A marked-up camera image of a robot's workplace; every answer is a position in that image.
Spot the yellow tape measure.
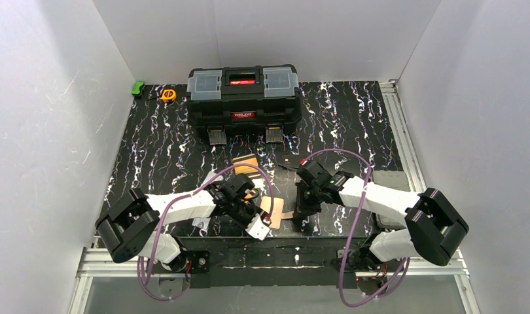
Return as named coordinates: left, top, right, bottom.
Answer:
left=160, top=89, right=177, bottom=103

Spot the grey pad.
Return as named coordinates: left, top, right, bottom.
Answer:
left=371, top=170, right=411, bottom=228

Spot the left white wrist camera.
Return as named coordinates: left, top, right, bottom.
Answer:
left=245, top=214, right=270, bottom=241

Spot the purple cable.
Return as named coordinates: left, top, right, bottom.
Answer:
left=137, top=163, right=275, bottom=302
left=299, top=148, right=410, bottom=309

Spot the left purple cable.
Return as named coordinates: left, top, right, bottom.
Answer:
left=137, top=163, right=275, bottom=302

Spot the tan card holder with sleeves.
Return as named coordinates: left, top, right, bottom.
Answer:
left=260, top=196, right=294, bottom=230

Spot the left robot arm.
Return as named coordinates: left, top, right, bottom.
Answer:
left=95, top=174, right=270, bottom=264

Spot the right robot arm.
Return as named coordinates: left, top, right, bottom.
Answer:
left=294, top=161, right=469, bottom=268

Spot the gold card stack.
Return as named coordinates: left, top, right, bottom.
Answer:
left=232, top=154, right=259, bottom=175

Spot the green plastic object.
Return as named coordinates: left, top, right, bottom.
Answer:
left=131, top=81, right=145, bottom=97

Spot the front aluminium rail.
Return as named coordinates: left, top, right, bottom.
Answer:
left=69, top=244, right=480, bottom=313

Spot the black toolbox with clear lids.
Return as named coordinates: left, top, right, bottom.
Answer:
left=186, top=64, right=303, bottom=145

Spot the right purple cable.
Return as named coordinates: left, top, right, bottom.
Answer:
left=299, top=148, right=410, bottom=309

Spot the white aluminium table rail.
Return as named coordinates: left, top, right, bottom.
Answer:
left=380, top=80, right=426, bottom=192

